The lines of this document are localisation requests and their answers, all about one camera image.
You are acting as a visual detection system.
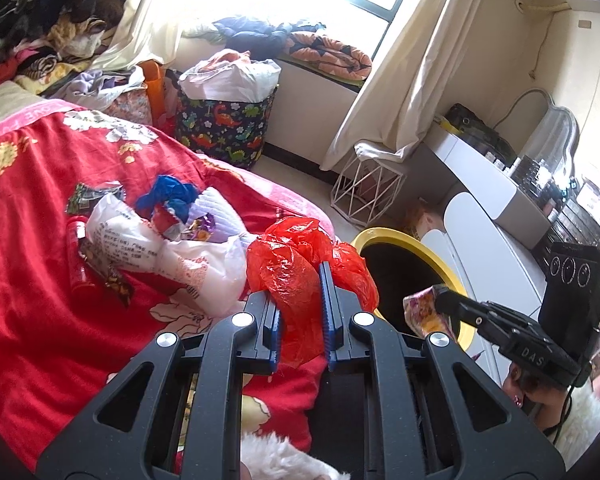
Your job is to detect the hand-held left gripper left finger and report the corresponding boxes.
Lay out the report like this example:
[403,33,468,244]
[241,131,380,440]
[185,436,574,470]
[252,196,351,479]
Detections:
[35,287,283,480]

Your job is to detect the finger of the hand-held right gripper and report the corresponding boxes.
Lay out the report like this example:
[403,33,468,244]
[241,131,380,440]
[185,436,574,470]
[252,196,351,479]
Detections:
[434,285,496,333]

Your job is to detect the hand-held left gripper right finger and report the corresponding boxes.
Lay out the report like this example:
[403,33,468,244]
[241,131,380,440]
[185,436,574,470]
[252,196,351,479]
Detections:
[319,261,566,480]

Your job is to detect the pink yellow snack packet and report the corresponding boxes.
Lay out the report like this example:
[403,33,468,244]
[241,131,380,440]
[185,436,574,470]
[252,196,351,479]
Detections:
[402,284,461,343]

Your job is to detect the red plastic bag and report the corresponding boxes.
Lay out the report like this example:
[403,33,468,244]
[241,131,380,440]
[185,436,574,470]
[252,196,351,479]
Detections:
[246,217,380,368]

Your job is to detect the yellow-rimmed trash bin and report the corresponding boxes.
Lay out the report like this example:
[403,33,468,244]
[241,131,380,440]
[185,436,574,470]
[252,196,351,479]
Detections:
[351,227,476,351]

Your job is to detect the person's right hand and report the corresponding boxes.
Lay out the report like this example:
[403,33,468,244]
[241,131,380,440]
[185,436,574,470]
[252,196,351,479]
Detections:
[502,360,572,432]

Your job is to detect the clear cosmetics organizer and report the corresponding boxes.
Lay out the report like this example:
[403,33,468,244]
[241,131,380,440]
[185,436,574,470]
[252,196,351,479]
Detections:
[545,175,600,261]

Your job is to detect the cardboard box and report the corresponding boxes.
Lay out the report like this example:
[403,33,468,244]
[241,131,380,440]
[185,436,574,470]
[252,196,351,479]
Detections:
[405,200,446,241]

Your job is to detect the white fluffy cloth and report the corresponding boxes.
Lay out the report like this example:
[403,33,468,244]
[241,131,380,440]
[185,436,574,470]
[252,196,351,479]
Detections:
[240,432,351,480]

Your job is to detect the white fluffy rug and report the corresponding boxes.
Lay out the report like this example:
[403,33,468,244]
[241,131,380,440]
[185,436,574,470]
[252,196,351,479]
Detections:
[545,385,600,461]

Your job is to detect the purple candy wrapper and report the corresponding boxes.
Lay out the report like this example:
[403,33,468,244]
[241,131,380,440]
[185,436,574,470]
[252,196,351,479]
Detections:
[185,212,218,241]

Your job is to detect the white desk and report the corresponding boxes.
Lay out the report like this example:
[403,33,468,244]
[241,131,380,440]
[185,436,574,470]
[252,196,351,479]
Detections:
[427,122,551,251]

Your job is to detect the white quilted pad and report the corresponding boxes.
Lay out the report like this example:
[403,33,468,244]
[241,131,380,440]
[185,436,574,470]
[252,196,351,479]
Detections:
[187,187,246,241]

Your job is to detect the crumpled red wrapper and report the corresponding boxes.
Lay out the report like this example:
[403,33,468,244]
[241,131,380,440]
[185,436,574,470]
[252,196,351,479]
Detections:
[151,205,182,240]

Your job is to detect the ornate framed mirror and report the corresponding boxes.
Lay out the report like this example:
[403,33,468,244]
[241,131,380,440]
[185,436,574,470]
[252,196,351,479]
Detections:
[510,87,580,186]

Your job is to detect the brown snack wrapper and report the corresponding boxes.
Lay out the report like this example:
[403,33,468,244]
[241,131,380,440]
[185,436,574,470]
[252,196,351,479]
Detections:
[77,237,133,308]

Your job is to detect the white printed plastic bag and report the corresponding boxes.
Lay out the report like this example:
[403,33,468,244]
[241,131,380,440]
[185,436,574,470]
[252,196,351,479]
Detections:
[85,192,248,313]

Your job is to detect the blue plastic bag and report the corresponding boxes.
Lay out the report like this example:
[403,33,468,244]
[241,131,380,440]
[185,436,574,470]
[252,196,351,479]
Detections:
[135,175,201,221]

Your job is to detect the red tube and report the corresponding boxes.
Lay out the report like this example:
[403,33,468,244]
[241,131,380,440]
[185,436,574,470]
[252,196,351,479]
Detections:
[66,215,92,296]

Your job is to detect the dinosaur print storage basket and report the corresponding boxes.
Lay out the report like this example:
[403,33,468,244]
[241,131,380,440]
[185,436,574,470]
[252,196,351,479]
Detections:
[175,85,278,168]

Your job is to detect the cream curtain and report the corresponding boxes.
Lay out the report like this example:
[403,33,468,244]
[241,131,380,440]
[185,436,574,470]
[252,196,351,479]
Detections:
[321,0,481,171]
[92,0,191,71]

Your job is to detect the red floral blanket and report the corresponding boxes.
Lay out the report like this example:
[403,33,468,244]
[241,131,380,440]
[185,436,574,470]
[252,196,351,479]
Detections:
[0,102,336,471]

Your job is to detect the orange patterned blanket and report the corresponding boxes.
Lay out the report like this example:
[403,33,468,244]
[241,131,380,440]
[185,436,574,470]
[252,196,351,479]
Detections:
[285,31,373,81]

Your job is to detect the orange cloth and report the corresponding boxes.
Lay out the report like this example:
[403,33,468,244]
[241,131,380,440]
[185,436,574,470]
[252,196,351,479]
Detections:
[200,49,251,73]

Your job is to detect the floral fabric bag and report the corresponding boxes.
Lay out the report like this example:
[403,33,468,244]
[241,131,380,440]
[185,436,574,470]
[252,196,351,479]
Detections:
[102,87,153,126]

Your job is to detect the orange bag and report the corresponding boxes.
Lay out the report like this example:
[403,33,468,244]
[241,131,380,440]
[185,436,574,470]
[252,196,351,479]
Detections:
[140,60,168,121]

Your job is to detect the navy jacket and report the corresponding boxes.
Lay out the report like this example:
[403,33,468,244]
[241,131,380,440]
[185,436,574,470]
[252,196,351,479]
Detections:
[212,16,326,56]

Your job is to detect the lilac cloth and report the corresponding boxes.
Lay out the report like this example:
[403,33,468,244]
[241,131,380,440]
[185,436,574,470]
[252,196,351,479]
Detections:
[55,67,146,106]

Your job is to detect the beige bed sheet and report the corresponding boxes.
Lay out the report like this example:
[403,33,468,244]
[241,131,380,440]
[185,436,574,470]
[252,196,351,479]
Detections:
[0,80,46,133]

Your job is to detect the pile of clothes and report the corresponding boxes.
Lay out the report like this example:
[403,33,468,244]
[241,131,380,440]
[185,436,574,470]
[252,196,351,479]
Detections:
[0,0,146,98]

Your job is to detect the black cable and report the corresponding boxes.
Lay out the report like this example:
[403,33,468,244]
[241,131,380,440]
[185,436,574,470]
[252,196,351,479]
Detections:
[550,387,576,446]

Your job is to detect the white wire side table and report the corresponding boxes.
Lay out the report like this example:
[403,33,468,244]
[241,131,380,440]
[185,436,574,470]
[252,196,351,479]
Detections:
[330,142,406,228]

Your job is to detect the grey cable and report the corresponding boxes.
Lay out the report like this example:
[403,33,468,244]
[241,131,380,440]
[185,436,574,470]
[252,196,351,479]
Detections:
[495,87,546,126]

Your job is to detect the beige air conditioner hose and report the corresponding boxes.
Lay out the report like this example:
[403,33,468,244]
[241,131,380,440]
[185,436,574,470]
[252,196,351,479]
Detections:
[515,0,568,13]

